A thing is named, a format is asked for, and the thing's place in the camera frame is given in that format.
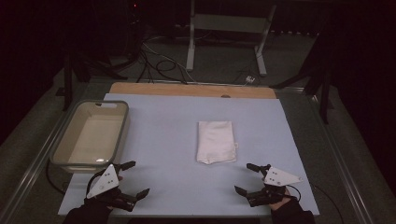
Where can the person's left hand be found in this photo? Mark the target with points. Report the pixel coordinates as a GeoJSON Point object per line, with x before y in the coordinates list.
{"type": "Point", "coordinates": [120, 178]}

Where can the dark equipment with red light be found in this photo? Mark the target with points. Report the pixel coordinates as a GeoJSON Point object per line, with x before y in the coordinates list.
{"type": "Point", "coordinates": [134, 18]}

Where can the white power adapter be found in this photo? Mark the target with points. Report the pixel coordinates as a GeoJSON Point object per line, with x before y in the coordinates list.
{"type": "Point", "coordinates": [250, 79]}

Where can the aluminium frame rail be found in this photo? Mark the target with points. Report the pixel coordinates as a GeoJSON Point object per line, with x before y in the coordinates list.
{"type": "Point", "coordinates": [280, 89]}
{"type": "Point", "coordinates": [339, 161]}
{"type": "Point", "coordinates": [34, 155]}

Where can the person's right hand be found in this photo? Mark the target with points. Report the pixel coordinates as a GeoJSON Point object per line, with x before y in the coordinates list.
{"type": "Point", "coordinates": [280, 205]}

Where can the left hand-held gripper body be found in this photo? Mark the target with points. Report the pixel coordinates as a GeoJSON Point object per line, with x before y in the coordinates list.
{"type": "Point", "coordinates": [104, 182]}

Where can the wooden board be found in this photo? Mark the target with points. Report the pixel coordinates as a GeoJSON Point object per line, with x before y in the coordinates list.
{"type": "Point", "coordinates": [186, 90]}

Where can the black tripod stand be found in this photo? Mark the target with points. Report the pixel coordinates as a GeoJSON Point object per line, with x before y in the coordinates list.
{"type": "Point", "coordinates": [323, 93]}
{"type": "Point", "coordinates": [67, 81]}

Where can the grey metal stand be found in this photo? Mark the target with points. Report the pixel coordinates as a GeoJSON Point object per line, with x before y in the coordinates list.
{"type": "Point", "coordinates": [229, 23]}

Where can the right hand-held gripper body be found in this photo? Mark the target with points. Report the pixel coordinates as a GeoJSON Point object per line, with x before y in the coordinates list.
{"type": "Point", "coordinates": [278, 179]}

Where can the white towel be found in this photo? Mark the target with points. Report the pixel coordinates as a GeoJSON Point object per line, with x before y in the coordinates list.
{"type": "Point", "coordinates": [216, 141]}

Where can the light blue mat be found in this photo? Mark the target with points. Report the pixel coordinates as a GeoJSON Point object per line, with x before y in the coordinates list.
{"type": "Point", "coordinates": [162, 130]}

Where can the beige plastic bin grey rim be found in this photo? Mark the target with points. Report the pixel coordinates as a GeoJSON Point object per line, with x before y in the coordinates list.
{"type": "Point", "coordinates": [93, 137]}

